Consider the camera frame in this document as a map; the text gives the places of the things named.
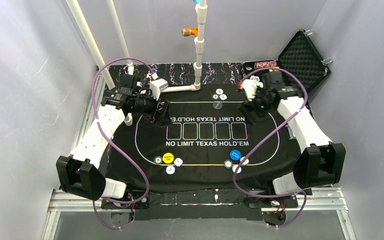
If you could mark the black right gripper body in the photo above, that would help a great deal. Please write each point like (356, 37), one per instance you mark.
(252, 109)

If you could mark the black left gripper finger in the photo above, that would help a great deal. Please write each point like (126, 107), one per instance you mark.
(164, 118)
(156, 120)

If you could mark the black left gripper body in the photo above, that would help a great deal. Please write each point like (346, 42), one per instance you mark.
(158, 112)

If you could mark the white blue poker chip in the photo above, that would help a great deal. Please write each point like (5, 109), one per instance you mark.
(178, 162)
(223, 97)
(244, 161)

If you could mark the green poker chip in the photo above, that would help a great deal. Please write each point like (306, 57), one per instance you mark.
(215, 97)
(228, 164)
(158, 160)

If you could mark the yellow big blind button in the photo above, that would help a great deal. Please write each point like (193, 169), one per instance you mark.
(168, 158)

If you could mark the blue playing card deck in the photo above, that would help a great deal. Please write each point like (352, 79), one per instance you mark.
(290, 132)

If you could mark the blue small blind button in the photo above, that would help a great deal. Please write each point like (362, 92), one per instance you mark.
(235, 155)

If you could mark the white light-blue ten chip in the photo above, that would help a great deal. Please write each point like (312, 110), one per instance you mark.
(236, 169)

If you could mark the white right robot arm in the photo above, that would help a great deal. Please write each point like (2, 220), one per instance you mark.
(321, 161)

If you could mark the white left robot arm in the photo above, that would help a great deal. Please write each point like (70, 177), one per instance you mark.
(78, 172)

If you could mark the white chips in case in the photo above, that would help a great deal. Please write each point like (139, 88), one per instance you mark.
(255, 78)

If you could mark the red white chip row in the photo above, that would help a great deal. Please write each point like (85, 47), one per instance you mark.
(265, 64)

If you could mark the black poker felt mat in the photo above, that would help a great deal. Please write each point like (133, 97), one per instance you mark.
(203, 138)

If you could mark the black poker chip case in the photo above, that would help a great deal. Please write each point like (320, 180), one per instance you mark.
(302, 59)

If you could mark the orange clamp knob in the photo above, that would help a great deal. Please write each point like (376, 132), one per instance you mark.
(186, 31)

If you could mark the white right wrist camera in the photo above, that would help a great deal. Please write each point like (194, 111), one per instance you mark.
(250, 87)

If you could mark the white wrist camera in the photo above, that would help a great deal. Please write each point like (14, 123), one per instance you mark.
(250, 87)
(157, 86)

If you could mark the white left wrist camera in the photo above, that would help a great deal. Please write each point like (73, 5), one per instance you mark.
(157, 86)

